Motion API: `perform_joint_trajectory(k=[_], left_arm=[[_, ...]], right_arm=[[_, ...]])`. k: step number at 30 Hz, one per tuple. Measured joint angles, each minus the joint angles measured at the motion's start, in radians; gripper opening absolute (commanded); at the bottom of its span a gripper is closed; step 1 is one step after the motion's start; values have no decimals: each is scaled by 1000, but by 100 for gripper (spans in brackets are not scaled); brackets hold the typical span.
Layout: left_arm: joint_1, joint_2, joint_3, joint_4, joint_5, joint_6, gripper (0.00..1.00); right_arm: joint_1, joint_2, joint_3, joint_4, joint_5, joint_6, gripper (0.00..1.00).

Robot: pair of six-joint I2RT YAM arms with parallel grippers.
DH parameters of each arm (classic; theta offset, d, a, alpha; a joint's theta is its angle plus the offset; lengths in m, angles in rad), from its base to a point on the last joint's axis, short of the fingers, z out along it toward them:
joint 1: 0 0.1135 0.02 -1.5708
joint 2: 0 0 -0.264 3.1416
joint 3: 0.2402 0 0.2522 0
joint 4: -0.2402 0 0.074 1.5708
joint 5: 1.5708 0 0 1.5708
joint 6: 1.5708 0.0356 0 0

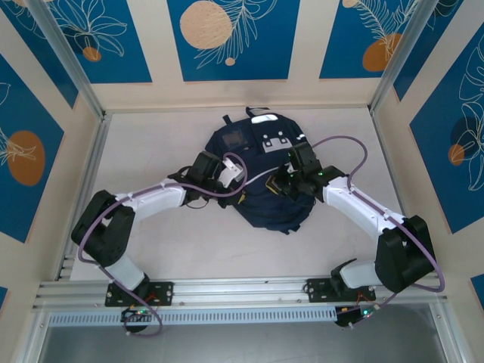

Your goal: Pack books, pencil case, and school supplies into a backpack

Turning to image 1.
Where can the navy blue backpack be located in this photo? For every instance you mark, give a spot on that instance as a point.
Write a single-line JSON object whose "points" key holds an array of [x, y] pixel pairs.
{"points": [[272, 215]]}

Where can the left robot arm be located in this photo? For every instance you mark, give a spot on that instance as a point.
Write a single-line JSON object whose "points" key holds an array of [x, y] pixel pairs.
{"points": [[102, 227]]}

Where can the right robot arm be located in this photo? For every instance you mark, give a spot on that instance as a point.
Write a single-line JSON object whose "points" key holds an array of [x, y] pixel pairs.
{"points": [[404, 257]]}

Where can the grey metal panel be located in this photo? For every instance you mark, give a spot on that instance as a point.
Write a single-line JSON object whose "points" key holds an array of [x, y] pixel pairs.
{"points": [[242, 344]]}

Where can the aluminium table side rail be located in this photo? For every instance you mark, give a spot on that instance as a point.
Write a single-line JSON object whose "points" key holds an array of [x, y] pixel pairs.
{"points": [[375, 117], [96, 151]]}

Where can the aluminium mounting rail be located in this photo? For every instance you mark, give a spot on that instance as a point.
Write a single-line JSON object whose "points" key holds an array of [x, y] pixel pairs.
{"points": [[242, 289]]}

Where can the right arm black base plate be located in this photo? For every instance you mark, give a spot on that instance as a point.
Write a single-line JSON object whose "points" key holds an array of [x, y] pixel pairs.
{"points": [[317, 291]]}

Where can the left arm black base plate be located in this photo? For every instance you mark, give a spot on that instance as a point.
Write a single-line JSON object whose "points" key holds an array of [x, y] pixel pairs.
{"points": [[162, 293]]}

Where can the aluminium frame post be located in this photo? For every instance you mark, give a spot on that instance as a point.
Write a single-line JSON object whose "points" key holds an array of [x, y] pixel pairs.
{"points": [[401, 53], [64, 53]]}

